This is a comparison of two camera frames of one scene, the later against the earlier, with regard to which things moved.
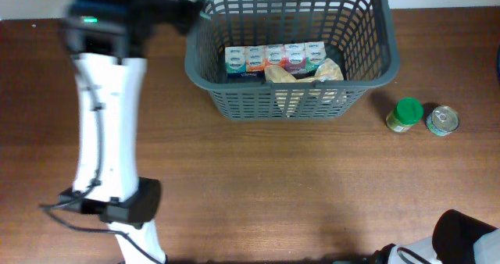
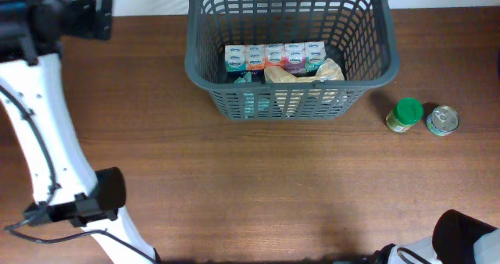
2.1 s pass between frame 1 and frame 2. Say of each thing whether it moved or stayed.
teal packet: moved
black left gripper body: moved
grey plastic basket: stayed
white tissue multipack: stayed
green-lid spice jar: stayed
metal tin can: stayed
